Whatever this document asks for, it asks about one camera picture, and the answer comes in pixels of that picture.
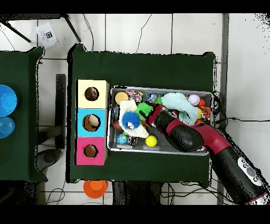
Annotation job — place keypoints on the green spiky rubber ball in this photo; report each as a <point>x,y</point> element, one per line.
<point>144,108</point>

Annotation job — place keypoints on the mint knitted cloth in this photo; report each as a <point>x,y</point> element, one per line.
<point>181,103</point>

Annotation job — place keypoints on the translucent blue plastic cup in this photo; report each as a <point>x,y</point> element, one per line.
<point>6,126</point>

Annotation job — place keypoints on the wooden box with three holes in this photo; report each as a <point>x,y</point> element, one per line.
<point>99,101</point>

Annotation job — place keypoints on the small globe ball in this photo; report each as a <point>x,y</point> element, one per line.
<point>122,138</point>

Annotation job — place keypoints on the white baseball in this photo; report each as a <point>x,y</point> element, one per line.
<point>193,99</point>

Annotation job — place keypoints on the orange plastic cone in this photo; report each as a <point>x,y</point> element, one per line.
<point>95,189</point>

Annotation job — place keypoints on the orange round sponge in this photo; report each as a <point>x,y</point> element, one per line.
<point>121,97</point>

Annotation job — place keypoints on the red ball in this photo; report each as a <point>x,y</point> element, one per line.
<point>201,103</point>

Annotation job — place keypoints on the black tripod stand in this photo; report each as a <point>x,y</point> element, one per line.
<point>71,28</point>

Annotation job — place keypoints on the blue plastic bowl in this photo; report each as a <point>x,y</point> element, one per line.
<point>7,100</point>

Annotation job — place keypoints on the dark green tablecloth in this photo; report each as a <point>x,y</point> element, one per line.
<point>143,69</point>

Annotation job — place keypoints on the white printed card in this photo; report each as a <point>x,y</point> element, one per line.
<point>45,40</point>

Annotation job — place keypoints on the yellow ball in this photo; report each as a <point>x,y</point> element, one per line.
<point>151,141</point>

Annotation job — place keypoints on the cream knitted cloth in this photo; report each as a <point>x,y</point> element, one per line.
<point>130,132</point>

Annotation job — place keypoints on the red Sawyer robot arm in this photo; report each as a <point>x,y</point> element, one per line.
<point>215,141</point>

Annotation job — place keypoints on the green cloth covered side table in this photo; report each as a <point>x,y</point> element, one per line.
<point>21,148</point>

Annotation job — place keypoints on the grey round base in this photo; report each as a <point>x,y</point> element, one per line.
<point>48,157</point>

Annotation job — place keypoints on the blue fuzzy ball with eyes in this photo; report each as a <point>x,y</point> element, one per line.
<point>130,120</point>

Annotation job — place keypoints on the black flat panel stand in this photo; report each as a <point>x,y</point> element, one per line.
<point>60,105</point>

